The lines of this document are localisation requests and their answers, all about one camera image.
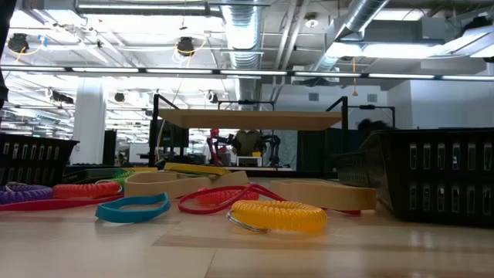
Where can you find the red robot arm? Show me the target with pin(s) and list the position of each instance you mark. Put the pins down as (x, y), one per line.
(213, 148)

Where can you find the silver round air duct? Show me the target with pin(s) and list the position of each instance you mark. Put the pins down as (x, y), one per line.
(363, 15)
(243, 34)

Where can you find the wide light blue rubber band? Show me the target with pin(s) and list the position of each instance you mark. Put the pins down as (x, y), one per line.
(131, 216)

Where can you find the dark monitor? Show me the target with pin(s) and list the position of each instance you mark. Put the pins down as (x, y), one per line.
(173, 135)

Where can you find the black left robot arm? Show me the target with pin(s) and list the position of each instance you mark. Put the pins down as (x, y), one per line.
(5, 15)

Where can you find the long light bar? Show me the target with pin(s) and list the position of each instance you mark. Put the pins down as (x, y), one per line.
(247, 72)

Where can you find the red rubber band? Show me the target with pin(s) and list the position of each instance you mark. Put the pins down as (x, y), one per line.
(183, 206)
(46, 204)

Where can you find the white pillar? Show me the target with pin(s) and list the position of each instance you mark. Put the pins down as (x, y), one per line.
(88, 127)

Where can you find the yellow green crayon box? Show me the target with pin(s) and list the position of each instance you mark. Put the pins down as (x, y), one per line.
(197, 168)
(88, 174)

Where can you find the tall black panel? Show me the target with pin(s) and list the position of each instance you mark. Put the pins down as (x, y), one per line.
(109, 148)

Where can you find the black ceiling device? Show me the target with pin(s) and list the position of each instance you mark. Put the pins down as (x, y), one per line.
(186, 45)
(18, 42)

